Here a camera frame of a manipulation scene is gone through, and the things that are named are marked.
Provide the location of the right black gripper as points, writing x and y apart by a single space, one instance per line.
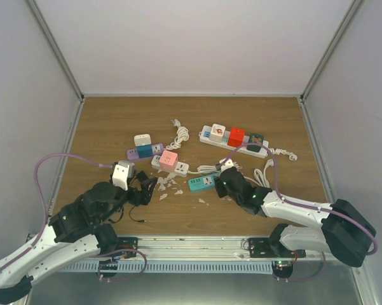
221 192

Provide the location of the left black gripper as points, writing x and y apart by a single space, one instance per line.
146 195

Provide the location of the black power adapter with cable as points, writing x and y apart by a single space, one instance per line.
141 176

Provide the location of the pink cube adapter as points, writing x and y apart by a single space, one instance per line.
168 161

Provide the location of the blue cube adapter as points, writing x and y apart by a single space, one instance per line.
145 151

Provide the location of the white square charger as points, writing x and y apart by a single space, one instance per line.
142 140

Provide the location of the red cube adapter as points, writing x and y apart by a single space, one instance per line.
236 137

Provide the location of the long white power strip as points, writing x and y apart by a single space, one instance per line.
222 142

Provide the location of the white cartoon cube adapter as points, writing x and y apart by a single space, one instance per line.
217 133

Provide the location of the dark green cube adapter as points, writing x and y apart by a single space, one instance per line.
257 139

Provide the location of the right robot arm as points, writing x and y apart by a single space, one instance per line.
337 228

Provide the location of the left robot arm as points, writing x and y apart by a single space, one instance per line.
80 230

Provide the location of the teal power strip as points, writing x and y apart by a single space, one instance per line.
203 183

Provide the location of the purple power strip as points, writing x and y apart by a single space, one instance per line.
133 156

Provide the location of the white power strip centre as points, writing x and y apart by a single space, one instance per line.
181 168

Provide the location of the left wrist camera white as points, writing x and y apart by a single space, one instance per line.
123 171

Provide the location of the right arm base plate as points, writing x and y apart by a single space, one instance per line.
265 247

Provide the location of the slotted cable duct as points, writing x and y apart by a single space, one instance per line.
239 267

